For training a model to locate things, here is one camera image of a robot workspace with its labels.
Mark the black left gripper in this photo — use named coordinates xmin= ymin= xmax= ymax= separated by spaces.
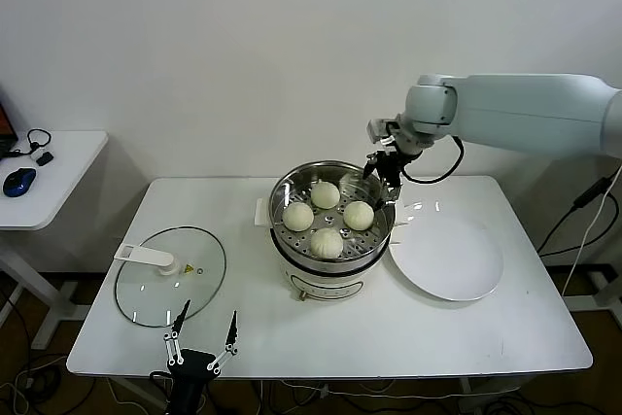
xmin=162 ymin=299 xmax=240 ymax=415

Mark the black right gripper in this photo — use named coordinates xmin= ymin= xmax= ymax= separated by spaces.
xmin=362 ymin=150 xmax=407 ymax=211

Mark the white steamed baozi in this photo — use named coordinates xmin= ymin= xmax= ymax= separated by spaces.
xmin=342 ymin=200 xmax=375 ymax=231
xmin=282 ymin=202 xmax=315 ymax=232
xmin=309 ymin=227 xmax=344 ymax=260
xmin=310 ymin=181 xmax=341 ymax=210

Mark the steel perforated steamer basket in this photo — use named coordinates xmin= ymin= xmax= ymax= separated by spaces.
xmin=267 ymin=159 xmax=396 ymax=275

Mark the white round plate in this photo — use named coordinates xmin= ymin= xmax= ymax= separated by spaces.
xmin=387 ymin=200 xmax=505 ymax=302

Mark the white electric cooking pot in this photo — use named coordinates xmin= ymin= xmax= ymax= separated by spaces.
xmin=252 ymin=195 xmax=405 ymax=303

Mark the large white table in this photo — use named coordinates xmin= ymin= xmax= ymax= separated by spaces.
xmin=66 ymin=176 xmax=594 ymax=409

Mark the small white side table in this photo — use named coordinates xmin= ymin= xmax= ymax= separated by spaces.
xmin=0 ymin=130 xmax=109 ymax=351

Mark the blue computer mouse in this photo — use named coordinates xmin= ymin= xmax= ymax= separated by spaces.
xmin=2 ymin=167 xmax=38 ymax=198

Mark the laptop with red screen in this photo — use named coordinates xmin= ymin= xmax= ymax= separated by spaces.
xmin=0 ymin=88 xmax=20 ymax=161

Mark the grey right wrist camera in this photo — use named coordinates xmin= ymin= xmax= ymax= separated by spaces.
xmin=366 ymin=118 xmax=398 ymax=145

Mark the glass lid with white handle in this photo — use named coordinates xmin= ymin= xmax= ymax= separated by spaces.
xmin=114 ymin=225 xmax=227 ymax=329

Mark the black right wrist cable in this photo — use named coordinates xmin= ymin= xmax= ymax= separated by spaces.
xmin=400 ymin=135 xmax=465 ymax=185

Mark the black power cable with adapter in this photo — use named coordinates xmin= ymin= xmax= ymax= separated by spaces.
xmin=536 ymin=176 xmax=613 ymax=259

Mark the white hanging cable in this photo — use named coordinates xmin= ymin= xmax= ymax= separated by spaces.
xmin=561 ymin=186 xmax=614 ymax=297

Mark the black earphone cable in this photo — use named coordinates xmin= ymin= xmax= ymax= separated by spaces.
xmin=0 ymin=128 xmax=53 ymax=161

